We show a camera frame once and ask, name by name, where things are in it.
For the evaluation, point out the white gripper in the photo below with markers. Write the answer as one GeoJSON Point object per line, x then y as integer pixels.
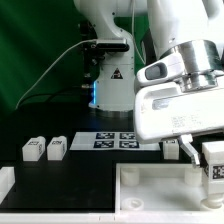
{"type": "Point", "coordinates": [163, 112]}

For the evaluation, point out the white square table top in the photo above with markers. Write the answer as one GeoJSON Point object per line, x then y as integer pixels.
{"type": "Point", "coordinates": [165, 194]}

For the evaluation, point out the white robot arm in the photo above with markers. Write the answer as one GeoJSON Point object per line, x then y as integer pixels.
{"type": "Point", "coordinates": [155, 29]}

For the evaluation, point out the white marker sheet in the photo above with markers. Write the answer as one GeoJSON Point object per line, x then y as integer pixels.
{"type": "Point", "coordinates": [110, 141]}

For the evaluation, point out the white left edge block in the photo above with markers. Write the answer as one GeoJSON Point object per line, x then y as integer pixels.
{"type": "Point", "coordinates": [7, 180]}

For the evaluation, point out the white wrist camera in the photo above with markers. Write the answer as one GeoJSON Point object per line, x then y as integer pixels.
{"type": "Point", "coordinates": [165, 70]}

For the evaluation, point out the grey camera on stand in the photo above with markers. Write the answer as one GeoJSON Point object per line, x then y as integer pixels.
{"type": "Point", "coordinates": [111, 45]}

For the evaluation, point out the black camera stand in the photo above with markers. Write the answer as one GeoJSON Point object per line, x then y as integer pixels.
{"type": "Point", "coordinates": [90, 63]}

